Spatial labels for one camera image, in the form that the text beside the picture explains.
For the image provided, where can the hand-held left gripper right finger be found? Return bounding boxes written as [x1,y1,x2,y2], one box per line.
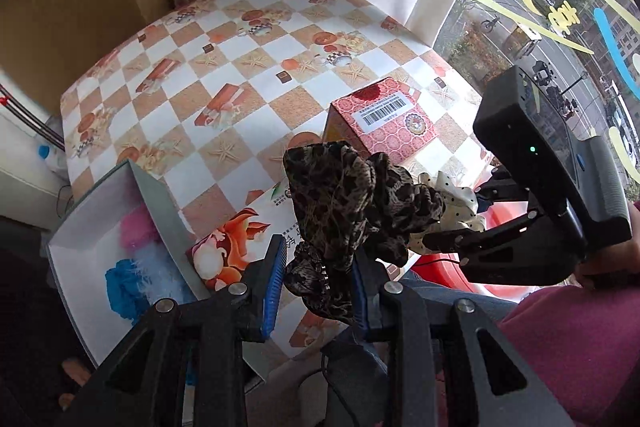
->
[349,251,576,427]

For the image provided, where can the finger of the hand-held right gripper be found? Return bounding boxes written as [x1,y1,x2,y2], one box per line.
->
[476,167,542,216]
[421,206,584,286]

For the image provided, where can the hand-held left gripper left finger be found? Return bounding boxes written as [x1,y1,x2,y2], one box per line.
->
[60,235,289,427]

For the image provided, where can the cream polka dot scrunchie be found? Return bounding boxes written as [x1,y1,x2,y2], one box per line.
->
[407,169,488,255]

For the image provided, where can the leopard print scrunchie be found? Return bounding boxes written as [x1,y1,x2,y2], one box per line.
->
[282,141,446,323]

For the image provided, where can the light blue fluffy scrunchie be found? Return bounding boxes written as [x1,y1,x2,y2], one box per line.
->
[132,239,193,303]

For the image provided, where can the pink sponge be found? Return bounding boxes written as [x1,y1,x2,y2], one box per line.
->
[117,202,166,253]

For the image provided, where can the blue knitted cloth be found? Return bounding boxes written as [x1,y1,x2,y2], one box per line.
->
[104,258,153,320]

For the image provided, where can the white cardboard box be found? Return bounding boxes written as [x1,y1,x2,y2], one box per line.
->
[46,158,266,388]

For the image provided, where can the person's right forearm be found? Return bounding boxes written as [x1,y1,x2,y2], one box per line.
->
[500,202,640,427]

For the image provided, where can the person's right hand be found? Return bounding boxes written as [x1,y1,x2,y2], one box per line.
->
[572,237,635,291]

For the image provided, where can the red plastic stool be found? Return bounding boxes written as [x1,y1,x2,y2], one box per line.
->
[440,202,531,304]

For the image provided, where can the fox print carton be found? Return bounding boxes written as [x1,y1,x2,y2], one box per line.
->
[186,184,401,363]

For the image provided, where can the red patterned box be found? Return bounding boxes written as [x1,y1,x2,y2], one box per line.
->
[322,78,440,162]

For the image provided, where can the person's bare foot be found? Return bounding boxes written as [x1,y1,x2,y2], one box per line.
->
[57,357,93,413]

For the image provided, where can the checkered printed tablecloth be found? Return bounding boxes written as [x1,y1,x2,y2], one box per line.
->
[59,0,501,360]

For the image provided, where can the blue-capped plastic bottle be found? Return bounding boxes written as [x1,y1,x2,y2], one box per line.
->
[37,144,68,172]

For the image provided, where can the brown cardboard sheet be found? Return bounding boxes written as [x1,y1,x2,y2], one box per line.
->
[0,0,193,118]

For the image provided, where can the thin black cable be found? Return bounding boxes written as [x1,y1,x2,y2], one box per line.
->
[414,256,466,267]

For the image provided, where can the red-handled mop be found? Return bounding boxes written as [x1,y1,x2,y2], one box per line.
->
[0,84,66,148]

